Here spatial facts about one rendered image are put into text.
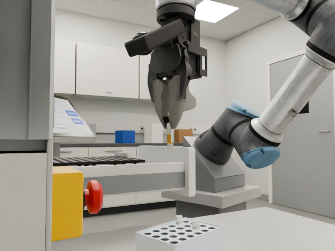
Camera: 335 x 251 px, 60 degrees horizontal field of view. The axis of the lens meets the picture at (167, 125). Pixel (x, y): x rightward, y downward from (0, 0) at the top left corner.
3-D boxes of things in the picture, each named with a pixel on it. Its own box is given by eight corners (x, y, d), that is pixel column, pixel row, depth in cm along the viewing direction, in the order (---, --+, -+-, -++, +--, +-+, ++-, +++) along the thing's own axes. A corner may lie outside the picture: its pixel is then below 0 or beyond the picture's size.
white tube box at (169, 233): (185, 237, 55) (185, 216, 55) (223, 248, 49) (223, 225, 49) (135, 256, 46) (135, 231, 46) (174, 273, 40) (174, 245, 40)
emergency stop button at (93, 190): (96, 208, 38) (97, 178, 38) (105, 216, 34) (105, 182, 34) (73, 211, 36) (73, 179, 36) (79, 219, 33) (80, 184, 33)
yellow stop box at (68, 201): (76, 220, 38) (77, 165, 38) (89, 237, 32) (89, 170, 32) (33, 226, 35) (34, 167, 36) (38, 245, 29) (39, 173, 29)
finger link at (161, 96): (184, 129, 55) (186, 81, 55) (162, 128, 51) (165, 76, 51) (172, 129, 57) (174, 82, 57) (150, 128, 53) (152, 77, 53)
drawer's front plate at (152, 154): (143, 181, 90) (143, 145, 90) (195, 196, 64) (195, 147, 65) (138, 181, 89) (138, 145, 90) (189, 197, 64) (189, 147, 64)
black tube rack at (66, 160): (119, 179, 80) (119, 155, 81) (144, 188, 65) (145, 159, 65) (30, 185, 70) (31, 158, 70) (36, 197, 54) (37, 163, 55)
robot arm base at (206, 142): (211, 137, 124) (225, 120, 120) (233, 164, 116) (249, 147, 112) (188, 137, 114) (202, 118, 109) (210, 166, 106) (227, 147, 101)
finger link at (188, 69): (193, 98, 49) (191, 47, 49) (187, 96, 47) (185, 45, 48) (172, 101, 52) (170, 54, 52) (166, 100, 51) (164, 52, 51)
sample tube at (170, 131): (170, 149, 52) (169, 123, 52) (175, 149, 51) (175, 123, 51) (165, 149, 51) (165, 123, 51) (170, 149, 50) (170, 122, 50)
